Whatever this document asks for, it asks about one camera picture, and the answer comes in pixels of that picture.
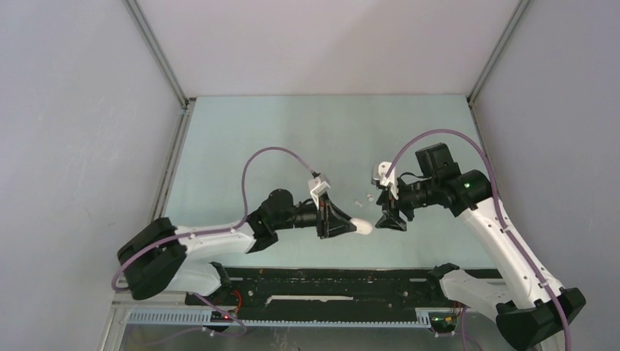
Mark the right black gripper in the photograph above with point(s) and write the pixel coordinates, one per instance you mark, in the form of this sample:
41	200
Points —
387	199

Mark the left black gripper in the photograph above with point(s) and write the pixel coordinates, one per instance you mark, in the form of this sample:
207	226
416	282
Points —
323	230

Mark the plain white oval case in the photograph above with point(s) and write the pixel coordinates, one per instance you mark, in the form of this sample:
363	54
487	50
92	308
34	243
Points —
362	226

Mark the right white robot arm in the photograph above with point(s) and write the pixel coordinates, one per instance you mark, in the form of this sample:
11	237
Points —
532	306

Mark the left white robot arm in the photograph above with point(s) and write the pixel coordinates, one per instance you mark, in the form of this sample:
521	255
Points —
163	257

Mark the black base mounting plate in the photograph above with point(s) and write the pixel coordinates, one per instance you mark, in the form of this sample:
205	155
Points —
335	295

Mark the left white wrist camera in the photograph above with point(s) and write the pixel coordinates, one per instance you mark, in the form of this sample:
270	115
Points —
318	186

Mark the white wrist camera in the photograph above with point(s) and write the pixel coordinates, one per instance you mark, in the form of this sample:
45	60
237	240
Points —
318	186
384	178

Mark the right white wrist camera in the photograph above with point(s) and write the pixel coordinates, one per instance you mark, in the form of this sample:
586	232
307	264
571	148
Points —
384	178

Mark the left aluminium frame post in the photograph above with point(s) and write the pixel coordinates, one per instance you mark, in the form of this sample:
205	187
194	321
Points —
147	33

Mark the aluminium frame post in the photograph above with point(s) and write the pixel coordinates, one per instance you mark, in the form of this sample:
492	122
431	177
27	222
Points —
499	48
147	33

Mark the white cable duct rail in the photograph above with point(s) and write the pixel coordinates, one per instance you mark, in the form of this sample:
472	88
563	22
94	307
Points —
213	318

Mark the right aluminium frame post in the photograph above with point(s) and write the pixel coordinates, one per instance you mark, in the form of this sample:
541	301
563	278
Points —
499	48

